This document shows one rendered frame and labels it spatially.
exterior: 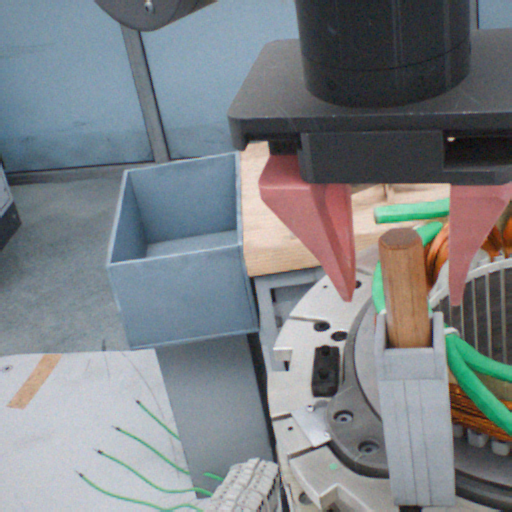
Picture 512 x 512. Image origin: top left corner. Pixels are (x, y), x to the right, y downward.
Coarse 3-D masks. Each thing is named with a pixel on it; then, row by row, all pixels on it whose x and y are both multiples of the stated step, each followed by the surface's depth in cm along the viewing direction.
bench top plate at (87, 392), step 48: (0, 384) 109; (48, 384) 107; (96, 384) 106; (144, 384) 104; (0, 432) 102; (48, 432) 100; (96, 432) 99; (144, 432) 98; (0, 480) 95; (48, 480) 94; (96, 480) 93
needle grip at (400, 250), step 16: (384, 240) 37; (400, 240) 36; (416, 240) 36; (384, 256) 37; (400, 256) 36; (416, 256) 36; (384, 272) 37; (400, 272) 37; (416, 272) 37; (384, 288) 38; (400, 288) 37; (416, 288) 37; (400, 304) 37; (416, 304) 37; (400, 320) 38; (416, 320) 38; (400, 336) 38; (416, 336) 38
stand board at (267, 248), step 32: (256, 160) 82; (256, 192) 77; (384, 192) 74; (416, 192) 73; (448, 192) 72; (256, 224) 73; (384, 224) 70; (416, 224) 69; (256, 256) 70; (288, 256) 70
